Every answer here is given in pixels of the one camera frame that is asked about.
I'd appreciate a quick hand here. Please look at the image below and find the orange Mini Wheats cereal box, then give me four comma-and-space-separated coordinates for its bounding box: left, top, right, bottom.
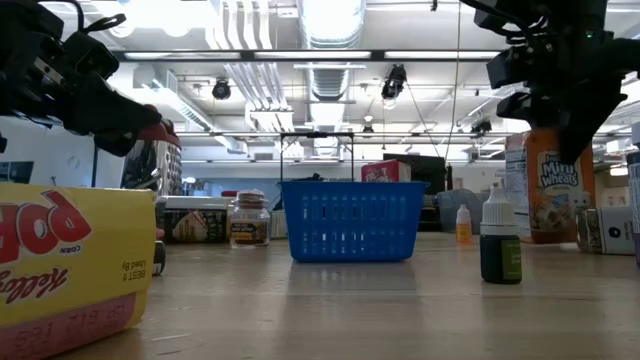
504, 127, 598, 246

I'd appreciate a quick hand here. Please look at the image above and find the grey plastic bin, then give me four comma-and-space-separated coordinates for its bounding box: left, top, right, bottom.
436, 188, 484, 235

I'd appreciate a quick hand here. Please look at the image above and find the dark wall screen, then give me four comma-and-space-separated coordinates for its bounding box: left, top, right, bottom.
0, 160, 36, 184

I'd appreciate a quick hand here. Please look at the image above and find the black ceiling spotlight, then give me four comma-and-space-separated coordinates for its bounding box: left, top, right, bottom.
211, 76, 233, 102
469, 118, 494, 137

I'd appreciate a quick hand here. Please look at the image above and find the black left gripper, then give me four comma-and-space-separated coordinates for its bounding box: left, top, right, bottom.
0, 29, 164, 158

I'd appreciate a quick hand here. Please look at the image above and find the green Apple Jacks cereal box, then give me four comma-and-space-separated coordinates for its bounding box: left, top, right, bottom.
155, 195, 232, 245

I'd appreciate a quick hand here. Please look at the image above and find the white label spice jar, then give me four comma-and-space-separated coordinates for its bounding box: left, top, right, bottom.
573, 204, 637, 256

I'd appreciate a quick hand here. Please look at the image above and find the red Froot Loops cereal box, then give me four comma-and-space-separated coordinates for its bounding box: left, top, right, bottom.
360, 159, 413, 184

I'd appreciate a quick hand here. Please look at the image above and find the metal grater with red handle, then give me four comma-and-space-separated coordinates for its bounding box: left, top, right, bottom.
119, 103, 184, 197

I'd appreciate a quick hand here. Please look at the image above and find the glass jar with gold lid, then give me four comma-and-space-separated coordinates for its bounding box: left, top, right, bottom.
229, 188, 272, 250

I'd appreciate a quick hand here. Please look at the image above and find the black ceiling camera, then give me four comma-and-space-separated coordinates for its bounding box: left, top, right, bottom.
380, 63, 408, 102

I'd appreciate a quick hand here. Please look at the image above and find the orange label dropper bottle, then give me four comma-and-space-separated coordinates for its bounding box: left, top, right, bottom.
455, 203, 473, 246

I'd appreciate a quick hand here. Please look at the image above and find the blue plastic basket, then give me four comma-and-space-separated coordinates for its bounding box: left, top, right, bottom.
278, 132, 430, 264

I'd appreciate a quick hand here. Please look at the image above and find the silver ventilation duct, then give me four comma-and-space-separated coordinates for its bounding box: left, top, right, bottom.
294, 0, 369, 104

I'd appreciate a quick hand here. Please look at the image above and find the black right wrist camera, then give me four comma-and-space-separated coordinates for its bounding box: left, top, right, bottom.
486, 46, 539, 122

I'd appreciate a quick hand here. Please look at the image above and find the yellow Corn Pops cereal box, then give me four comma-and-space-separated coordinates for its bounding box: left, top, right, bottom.
0, 182, 158, 360

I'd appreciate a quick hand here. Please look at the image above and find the green label dropper bottle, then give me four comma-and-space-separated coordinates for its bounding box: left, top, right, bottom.
479, 185, 524, 286

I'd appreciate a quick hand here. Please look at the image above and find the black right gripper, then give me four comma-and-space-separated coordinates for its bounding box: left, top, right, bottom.
529, 29, 640, 166

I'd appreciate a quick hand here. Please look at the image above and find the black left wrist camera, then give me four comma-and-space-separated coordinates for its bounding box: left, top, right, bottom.
63, 30, 121, 80

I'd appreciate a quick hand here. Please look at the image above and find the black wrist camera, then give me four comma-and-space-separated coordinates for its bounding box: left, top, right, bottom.
486, 46, 539, 122
63, 30, 121, 80

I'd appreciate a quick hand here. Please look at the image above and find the black overhead frame bar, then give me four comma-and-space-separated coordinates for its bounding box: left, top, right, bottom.
111, 48, 505, 64

